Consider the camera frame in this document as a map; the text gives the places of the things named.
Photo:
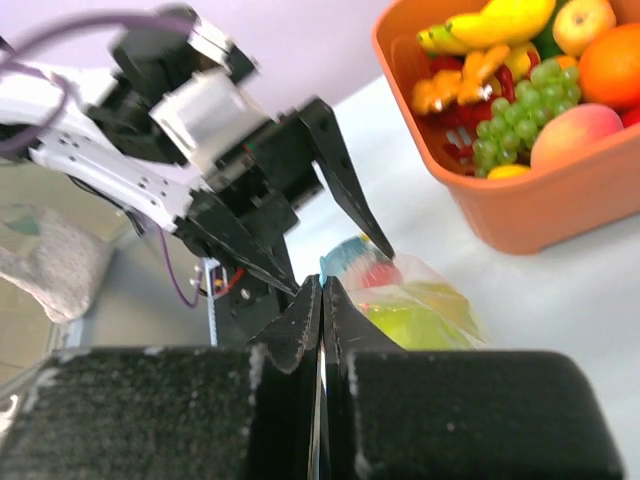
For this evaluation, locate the orange plastic bin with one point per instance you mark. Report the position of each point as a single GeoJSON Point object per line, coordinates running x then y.
{"type": "Point", "coordinates": [520, 215]}

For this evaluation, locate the green fake grapes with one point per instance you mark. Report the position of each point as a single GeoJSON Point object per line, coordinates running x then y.
{"type": "Point", "coordinates": [509, 134]}

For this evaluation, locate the yellow fake apple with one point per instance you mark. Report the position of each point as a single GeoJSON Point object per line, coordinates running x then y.
{"type": "Point", "coordinates": [579, 22]}

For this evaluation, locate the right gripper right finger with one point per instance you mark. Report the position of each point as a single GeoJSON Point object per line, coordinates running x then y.
{"type": "Point", "coordinates": [488, 414]}

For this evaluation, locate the fake orange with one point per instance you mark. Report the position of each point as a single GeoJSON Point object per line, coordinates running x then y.
{"type": "Point", "coordinates": [609, 68]}

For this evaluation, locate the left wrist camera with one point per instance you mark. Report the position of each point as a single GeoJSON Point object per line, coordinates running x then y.
{"type": "Point", "coordinates": [208, 116]}

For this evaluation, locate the fake peach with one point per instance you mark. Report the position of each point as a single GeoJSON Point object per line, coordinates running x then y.
{"type": "Point", "coordinates": [572, 132]}

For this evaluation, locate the clear zip top bag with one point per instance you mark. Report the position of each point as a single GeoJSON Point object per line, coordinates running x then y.
{"type": "Point", "coordinates": [349, 258]}

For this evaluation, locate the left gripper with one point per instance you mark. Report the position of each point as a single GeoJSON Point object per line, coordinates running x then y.
{"type": "Point", "coordinates": [250, 202]}

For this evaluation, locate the fake lemon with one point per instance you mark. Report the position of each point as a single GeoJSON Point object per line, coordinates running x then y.
{"type": "Point", "coordinates": [507, 171]}

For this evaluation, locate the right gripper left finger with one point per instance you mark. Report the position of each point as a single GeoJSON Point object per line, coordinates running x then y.
{"type": "Point", "coordinates": [165, 412]}

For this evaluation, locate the red fake chili pepper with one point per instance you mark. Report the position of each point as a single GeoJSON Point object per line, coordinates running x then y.
{"type": "Point", "coordinates": [379, 274]}

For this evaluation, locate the yellow fake banana bunch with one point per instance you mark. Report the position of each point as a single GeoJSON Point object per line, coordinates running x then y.
{"type": "Point", "coordinates": [498, 23]}

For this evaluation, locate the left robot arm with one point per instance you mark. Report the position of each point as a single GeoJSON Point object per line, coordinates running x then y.
{"type": "Point", "coordinates": [108, 141]}

